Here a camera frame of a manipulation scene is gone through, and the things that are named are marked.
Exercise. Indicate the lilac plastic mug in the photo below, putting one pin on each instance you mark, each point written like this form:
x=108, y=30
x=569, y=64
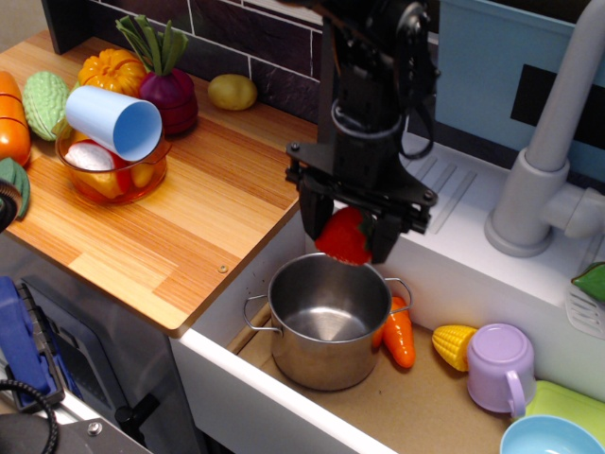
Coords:
x=501, y=375

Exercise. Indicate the green toy bitter gourd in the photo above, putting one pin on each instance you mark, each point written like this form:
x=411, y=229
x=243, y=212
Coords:
x=44, y=99

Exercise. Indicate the black oven door knob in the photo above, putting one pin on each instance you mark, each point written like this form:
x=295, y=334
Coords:
x=130, y=419

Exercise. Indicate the blue clamp device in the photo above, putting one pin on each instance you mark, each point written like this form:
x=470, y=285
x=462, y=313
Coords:
x=28, y=344

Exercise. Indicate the white and red toy food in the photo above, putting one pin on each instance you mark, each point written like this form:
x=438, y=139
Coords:
x=89, y=155

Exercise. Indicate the teal panel with black window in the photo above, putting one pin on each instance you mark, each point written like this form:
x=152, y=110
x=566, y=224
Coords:
x=498, y=62

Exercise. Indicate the orange toy pumpkin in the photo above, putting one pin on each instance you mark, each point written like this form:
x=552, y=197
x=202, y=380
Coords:
x=115, y=70

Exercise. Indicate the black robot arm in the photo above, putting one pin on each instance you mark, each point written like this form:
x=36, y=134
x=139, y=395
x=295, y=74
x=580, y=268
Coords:
x=384, y=67

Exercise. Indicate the turquoise plastic bowl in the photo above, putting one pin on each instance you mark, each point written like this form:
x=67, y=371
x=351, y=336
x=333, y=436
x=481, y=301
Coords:
x=548, y=434

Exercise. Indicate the red toy strawberry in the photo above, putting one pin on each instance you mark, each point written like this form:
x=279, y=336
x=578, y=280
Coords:
x=346, y=236

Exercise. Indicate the purple toy radish with leaves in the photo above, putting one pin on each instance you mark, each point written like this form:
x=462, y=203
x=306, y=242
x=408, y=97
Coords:
x=167, y=87

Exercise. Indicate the grey toy faucet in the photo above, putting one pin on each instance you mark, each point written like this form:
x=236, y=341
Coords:
x=536, y=197

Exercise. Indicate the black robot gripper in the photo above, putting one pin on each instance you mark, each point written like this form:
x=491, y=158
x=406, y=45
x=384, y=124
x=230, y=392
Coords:
x=362, y=168

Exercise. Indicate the yellow toy corn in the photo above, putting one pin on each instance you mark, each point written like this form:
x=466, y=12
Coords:
x=451, y=343

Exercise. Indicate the white toy sink unit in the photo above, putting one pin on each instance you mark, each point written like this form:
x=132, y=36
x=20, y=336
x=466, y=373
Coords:
x=239, y=399

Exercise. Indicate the large orange toy carrot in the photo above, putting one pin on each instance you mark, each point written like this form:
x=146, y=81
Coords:
x=15, y=135

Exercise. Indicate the white slotted spatula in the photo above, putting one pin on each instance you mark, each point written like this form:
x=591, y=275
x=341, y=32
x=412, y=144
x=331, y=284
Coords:
x=583, y=312

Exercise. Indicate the green toy vegetable at right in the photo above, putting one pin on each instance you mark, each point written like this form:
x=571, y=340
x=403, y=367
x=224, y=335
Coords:
x=591, y=281

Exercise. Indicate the orange transparent glass bowl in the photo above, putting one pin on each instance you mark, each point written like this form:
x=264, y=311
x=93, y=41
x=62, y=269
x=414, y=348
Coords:
x=127, y=184

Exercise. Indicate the stainless steel pot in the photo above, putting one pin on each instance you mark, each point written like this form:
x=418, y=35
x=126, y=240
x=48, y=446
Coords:
x=324, y=318

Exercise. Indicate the light blue plastic cup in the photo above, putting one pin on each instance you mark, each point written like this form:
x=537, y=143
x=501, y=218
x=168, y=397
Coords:
x=127, y=126

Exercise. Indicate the yellow toy potato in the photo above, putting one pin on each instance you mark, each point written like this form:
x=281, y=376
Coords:
x=232, y=92

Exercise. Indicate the green plastic plate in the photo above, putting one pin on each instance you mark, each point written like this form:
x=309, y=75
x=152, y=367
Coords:
x=555, y=400

